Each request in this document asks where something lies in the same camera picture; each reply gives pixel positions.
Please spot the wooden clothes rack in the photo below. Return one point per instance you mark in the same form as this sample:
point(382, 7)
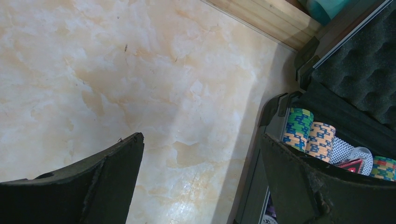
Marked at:
point(280, 20)

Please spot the red black triangle marker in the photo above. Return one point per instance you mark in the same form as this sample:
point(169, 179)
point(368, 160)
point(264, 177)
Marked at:
point(354, 166)

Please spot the green multicolour chip row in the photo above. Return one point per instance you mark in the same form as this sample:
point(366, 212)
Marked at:
point(383, 168)

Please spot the teal t-shirt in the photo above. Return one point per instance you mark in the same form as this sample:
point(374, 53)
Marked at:
point(323, 11)

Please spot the green blue chip row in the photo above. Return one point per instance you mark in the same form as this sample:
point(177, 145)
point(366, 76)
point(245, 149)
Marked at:
point(297, 128)

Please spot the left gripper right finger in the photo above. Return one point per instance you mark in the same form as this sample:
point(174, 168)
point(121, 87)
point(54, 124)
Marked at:
point(307, 190)

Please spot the purple chip row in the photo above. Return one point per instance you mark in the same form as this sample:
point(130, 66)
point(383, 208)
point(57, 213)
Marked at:
point(270, 214)

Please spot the black poker set case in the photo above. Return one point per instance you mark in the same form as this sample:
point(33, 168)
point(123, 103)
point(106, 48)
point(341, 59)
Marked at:
point(347, 78)

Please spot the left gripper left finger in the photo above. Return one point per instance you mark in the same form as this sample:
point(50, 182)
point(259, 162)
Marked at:
point(95, 190)

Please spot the tan blue chip row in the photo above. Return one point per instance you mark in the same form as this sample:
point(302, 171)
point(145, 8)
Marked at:
point(320, 141)

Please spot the blue backed card deck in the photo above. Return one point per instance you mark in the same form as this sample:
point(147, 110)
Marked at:
point(341, 150)

